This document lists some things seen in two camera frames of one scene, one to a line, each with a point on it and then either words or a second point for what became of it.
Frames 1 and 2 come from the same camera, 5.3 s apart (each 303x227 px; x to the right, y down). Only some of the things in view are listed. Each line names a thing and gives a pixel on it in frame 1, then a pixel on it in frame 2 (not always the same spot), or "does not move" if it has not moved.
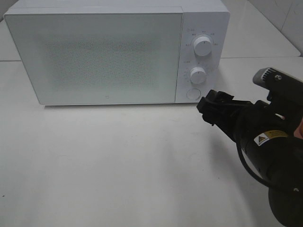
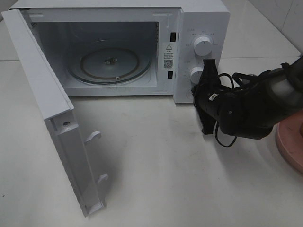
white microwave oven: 120,51 does not move
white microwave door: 72,58 -> 72,142
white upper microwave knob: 202,46 does not move
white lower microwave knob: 198,75 does not move
